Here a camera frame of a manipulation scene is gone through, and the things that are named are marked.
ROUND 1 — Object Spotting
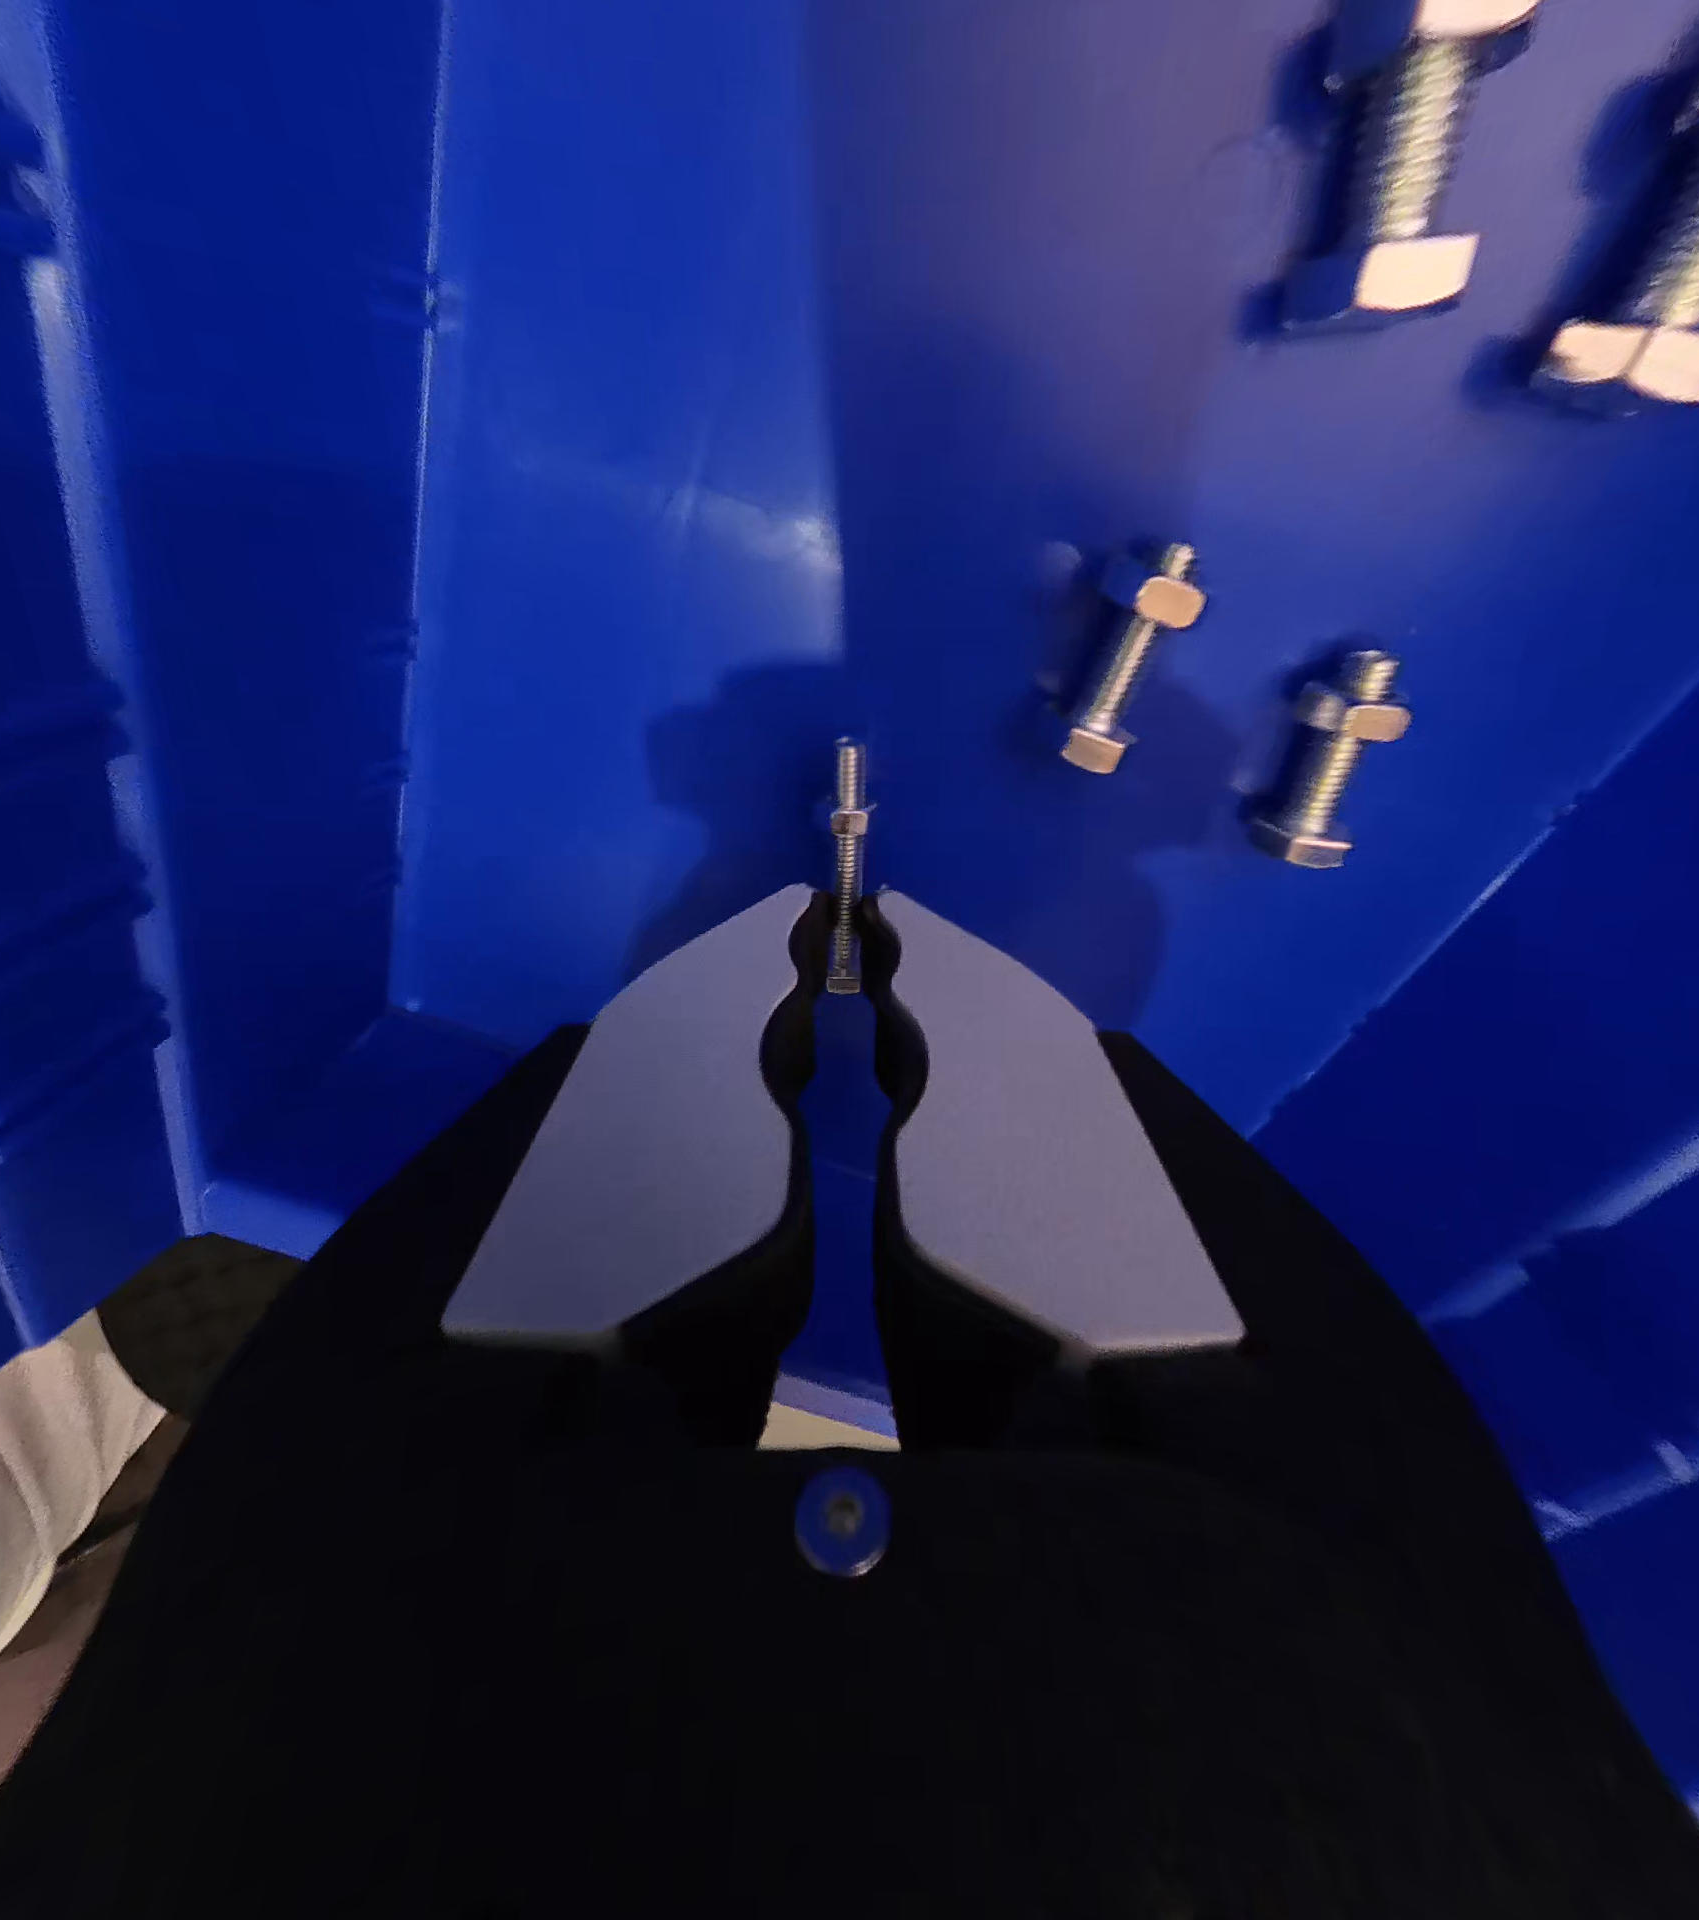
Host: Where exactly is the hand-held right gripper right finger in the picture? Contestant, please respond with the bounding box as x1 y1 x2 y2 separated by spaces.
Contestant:
873 885 1248 1363

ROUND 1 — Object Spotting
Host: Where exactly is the long thin silver bolt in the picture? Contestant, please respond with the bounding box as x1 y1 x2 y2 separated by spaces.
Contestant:
821 739 877 1001

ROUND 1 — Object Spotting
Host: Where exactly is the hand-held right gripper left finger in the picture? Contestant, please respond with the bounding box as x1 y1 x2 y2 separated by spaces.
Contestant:
441 885 817 1360

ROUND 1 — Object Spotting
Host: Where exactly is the medium silver bolt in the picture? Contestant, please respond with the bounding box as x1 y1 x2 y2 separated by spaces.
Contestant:
1054 541 1210 780
1244 648 1412 876

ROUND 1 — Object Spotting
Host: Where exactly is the blue plastic bin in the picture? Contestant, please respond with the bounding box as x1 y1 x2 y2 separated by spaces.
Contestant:
0 0 1699 1833

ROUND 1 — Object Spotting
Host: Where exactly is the medium silver nut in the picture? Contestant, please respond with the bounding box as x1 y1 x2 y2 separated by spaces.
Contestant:
1290 682 1414 749
1094 547 1210 637

